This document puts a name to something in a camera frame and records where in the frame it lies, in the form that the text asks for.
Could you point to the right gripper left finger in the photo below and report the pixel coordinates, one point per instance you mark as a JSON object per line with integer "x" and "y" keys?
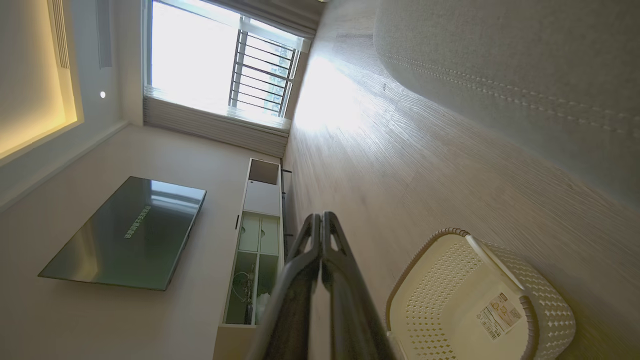
{"x": 290, "y": 320}

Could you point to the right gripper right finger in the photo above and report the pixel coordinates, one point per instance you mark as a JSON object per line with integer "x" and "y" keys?
{"x": 355, "y": 325}

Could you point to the grey fabric sofa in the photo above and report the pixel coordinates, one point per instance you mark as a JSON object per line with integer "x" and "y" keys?
{"x": 525, "y": 60}

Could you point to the cream plastic laundry basket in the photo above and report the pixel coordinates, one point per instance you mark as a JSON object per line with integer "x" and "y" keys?
{"x": 440, "y": 300}

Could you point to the white tv cabinet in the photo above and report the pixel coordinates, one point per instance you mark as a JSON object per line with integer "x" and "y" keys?
{"x": 260, "y": 200}

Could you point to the white paper label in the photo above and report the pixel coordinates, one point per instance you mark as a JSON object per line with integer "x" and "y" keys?
{"x": 500, "y": 316}

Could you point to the flat screen television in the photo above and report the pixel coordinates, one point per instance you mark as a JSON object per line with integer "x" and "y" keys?
{"x": 125, "y": 235}

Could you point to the bright window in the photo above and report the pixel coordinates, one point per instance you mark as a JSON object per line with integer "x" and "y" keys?
{"x": 190, "y": 55}

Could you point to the ceiling air vent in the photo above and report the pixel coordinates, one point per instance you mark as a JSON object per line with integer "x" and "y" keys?
{"x": 61, "y": 35}

